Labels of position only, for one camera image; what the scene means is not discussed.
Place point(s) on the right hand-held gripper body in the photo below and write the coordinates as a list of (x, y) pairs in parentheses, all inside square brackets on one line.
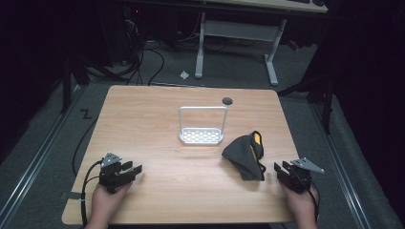
[(299, 181)]

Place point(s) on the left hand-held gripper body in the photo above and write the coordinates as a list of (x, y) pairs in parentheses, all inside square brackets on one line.
[(110, 178)]

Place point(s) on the grey fabric pouch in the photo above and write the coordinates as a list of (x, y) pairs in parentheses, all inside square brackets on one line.
[(243, 156)]

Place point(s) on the person's right hand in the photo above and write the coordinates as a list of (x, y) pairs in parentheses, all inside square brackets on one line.
[(302, 206)]

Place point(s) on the person's left hand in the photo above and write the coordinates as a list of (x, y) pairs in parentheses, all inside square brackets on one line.
[(105, 203)]

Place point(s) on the grey tape strip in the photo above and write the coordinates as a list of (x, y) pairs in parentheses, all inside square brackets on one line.
[(71, 195)]

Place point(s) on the white metal rack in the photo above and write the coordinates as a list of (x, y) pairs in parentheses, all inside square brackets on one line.
[(200, 136)]

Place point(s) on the black metal stand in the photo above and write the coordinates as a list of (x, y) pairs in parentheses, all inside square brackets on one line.
[(321, 95), (68, 82)]

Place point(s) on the black round table grommet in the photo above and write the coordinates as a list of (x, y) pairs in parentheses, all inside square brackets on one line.
[(227, 101)]

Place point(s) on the white paper scrap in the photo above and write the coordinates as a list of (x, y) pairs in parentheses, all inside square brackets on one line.
[(184, 75)]

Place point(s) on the small red object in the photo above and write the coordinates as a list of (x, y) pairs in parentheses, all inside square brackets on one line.
[(293, 45)]

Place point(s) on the white-framed desk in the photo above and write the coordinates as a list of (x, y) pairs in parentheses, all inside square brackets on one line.
[(237, 30)]

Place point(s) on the metal floor rail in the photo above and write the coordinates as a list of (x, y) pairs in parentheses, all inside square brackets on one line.
[(344, 171), (31, 165)]

